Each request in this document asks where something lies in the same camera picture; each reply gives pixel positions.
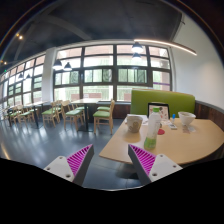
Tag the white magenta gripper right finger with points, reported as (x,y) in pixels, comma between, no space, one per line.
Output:
(150,167)

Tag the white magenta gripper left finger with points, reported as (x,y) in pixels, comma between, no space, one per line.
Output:
(74,167)

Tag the red coaster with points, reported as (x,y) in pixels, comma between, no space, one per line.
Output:
(161,132)

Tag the clear plastic bottle green label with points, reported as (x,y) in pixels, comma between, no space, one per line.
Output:
(154,122)

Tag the small remote control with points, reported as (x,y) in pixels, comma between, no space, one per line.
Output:
(172,126)

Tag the patterned paper cup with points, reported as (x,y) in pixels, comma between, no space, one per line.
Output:
(134,123)

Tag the wooden chair green seat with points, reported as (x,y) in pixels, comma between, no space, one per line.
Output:
(24,115)
(104,117)
(70,114)
(52,114)

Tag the white bowl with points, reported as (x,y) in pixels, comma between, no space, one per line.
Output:
(186,117)

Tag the green booth sofa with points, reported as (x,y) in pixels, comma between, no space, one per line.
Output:
(140,98)

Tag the black pendant lamp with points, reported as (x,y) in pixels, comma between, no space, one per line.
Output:
(67,67)
(137,47)
(136,57)
(57,65)

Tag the linear ceiling light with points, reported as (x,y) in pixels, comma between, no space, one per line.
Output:
(169,44)

